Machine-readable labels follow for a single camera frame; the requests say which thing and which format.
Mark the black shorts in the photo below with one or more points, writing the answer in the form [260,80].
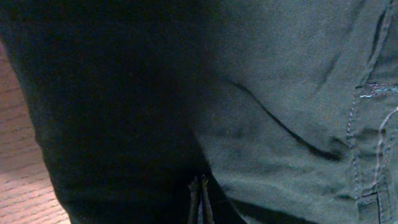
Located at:
[291,105]

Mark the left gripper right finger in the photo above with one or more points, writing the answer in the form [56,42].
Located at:
[214,207]

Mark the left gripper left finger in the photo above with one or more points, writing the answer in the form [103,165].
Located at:
[188,202]

